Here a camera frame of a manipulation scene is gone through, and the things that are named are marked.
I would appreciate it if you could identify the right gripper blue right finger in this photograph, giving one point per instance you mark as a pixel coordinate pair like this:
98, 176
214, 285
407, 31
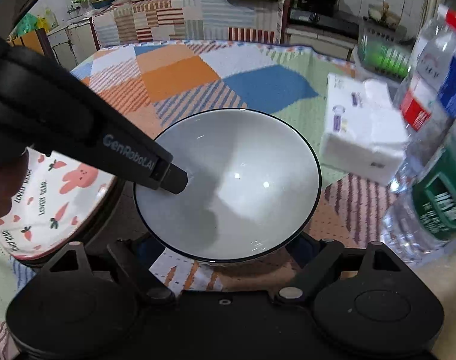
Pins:
305, 251

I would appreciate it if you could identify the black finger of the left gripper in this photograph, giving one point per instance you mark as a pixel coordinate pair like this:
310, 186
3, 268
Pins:
174, 180

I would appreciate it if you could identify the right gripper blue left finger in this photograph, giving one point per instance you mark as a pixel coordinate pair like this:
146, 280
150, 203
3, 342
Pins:
148, 250

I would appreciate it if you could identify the white bowl black rim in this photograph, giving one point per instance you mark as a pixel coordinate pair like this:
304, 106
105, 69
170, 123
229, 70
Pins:
254, 183

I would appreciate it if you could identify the white pink bunny plate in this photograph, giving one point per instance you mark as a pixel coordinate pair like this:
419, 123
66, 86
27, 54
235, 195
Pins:
56, 198

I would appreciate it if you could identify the person's left hand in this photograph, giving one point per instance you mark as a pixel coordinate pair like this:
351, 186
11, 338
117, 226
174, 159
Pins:
12, 175

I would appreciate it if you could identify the orange wooden chair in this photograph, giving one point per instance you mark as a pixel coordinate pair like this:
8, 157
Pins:
35, 40

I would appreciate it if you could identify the colourful patchwork tablecloth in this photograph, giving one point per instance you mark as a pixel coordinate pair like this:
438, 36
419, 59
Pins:
157, 84

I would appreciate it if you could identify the white tissue pack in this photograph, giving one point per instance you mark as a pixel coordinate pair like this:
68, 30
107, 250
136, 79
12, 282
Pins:
363, 133

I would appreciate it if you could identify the green label water bottle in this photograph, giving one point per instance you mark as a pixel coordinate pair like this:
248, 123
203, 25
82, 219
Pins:
422, 220

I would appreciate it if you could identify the patchwork covered counter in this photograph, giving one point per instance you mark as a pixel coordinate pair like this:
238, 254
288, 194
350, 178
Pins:
261, 21

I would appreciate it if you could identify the blue label water bottle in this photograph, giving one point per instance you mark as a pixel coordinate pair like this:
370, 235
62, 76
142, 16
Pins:
447, 92

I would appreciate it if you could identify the clear basket with green items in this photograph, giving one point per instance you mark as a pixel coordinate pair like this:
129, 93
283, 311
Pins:
380, 52

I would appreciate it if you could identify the red label water bottle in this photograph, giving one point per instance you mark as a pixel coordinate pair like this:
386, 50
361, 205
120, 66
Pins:
417, 97

